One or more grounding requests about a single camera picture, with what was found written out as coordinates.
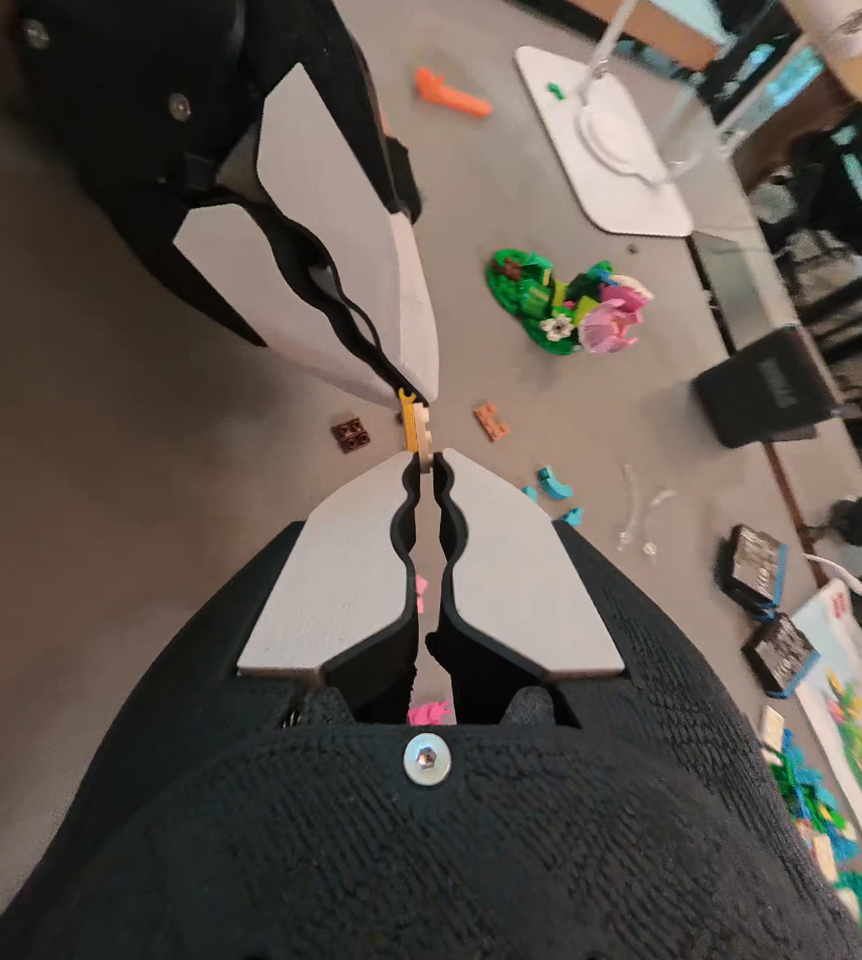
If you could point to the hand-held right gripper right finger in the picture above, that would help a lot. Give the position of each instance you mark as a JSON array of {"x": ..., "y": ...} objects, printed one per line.
[{"x": 528, "y": 585}]

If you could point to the yellow and white lego assembly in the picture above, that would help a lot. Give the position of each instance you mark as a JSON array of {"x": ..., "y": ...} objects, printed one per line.
[{"x": 412, "y": 427}]

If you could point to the pile of mixed lego pieces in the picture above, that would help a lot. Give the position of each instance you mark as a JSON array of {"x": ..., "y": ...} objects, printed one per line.
[{"x": 806, "y": 795}]

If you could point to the white desk stand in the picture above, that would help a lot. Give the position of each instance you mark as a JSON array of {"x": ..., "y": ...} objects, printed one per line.
[{"x": 626, "y": 180}]

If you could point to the cluster of teal curved bricks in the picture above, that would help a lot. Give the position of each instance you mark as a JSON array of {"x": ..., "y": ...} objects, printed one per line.
[{"x": 554, "y": 486}]

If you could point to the light wood background table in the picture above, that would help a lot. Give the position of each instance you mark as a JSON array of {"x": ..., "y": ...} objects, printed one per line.
[{"x": 663, "y": 34}]

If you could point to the dark brown lego brick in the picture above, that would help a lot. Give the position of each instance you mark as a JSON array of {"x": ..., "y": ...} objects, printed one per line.
[{"x": 350, "y": 435}]

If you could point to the light pink lego pieces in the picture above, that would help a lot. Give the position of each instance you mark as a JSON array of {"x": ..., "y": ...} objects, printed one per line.
[{"x": 422, "y": 592}]

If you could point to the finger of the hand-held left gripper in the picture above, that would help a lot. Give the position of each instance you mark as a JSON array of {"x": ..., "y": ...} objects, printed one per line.
[
  {"x": 250, "y": 270},
  {"x": 341, "y": 195}
]

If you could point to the lego flower model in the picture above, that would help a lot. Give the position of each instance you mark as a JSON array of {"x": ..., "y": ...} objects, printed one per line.
[{"x": 521, "y": 292}]

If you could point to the black camera battery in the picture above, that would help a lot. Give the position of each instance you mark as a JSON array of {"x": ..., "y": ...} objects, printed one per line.
[
  {"x": 753, "y": 570},
  {"x": 780, "y": 656}
]

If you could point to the lego instruction booklet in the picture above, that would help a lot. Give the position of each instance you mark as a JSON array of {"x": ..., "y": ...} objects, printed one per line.
[{"x": 851, "y": 720}]

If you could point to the bright pink lego cluster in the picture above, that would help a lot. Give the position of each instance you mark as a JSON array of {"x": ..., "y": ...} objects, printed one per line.
[{"x": 431, "y": 712}]

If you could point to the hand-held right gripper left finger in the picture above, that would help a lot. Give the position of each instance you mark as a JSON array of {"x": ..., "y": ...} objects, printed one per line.
[{"x": 326, "y": 585}]

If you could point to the orange brick separator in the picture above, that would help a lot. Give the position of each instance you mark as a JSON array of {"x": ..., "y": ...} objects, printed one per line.
[{"x": 449, "y": 94}]

